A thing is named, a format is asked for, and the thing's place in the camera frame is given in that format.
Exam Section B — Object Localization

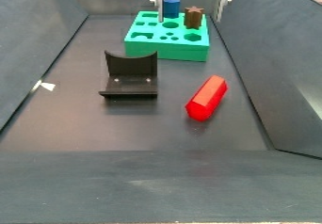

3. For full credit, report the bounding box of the red hexagon prism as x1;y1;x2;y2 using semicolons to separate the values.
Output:
185;75;228;121

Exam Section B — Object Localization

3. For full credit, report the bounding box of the green shape sorter board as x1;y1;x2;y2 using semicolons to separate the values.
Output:
125;11;210;62

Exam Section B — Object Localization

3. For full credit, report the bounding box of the blue cylinder block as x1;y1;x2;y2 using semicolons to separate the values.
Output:
164;0;181;19

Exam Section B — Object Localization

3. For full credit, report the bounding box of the brown star block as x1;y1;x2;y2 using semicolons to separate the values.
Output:
184;6;205;29

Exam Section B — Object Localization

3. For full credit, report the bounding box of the black curved holder stand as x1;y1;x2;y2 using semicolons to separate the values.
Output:
99;51;160;98

